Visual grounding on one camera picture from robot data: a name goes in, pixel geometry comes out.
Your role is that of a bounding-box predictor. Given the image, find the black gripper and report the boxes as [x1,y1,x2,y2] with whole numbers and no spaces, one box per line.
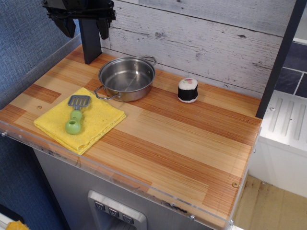
[41,0,116,40]

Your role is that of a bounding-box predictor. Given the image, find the stainless steel pan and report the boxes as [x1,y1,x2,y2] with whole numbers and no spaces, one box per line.
[94,56,157,102]

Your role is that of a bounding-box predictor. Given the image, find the yellow folded cloth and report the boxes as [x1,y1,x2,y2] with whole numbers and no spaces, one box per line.
[34,88,126,155]

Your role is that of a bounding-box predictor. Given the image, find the green grey toy spatula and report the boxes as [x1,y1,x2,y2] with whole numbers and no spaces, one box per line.
[65,94,91,135]

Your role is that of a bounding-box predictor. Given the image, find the plush sushi roll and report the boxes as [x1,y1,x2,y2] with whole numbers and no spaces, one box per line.
[177,78,198,103]

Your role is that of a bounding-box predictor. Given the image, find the clear acrylic edge guard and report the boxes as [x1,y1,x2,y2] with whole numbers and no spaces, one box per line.
[0,120,258,230]

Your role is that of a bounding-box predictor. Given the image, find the silver dispenser panel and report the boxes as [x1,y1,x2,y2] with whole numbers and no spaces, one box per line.
[87,190,147,230]

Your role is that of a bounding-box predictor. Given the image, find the yellow object bottom left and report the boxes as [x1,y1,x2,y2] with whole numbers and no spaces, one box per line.
[6,221,30,230]

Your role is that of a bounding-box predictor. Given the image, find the white ribbed appliance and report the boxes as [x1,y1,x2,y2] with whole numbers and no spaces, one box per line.
[249,91,307,197]

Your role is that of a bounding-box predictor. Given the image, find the dark vertical post left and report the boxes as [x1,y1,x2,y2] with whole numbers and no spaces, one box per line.
[79,19,102,64]

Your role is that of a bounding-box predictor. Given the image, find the dark vertical post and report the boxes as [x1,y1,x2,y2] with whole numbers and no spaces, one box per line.
[256,0,307,119]
[79,19,102,64]

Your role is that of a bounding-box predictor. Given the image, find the dark vertical post right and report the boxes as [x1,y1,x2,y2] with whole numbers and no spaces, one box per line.
[256,0,307,119]

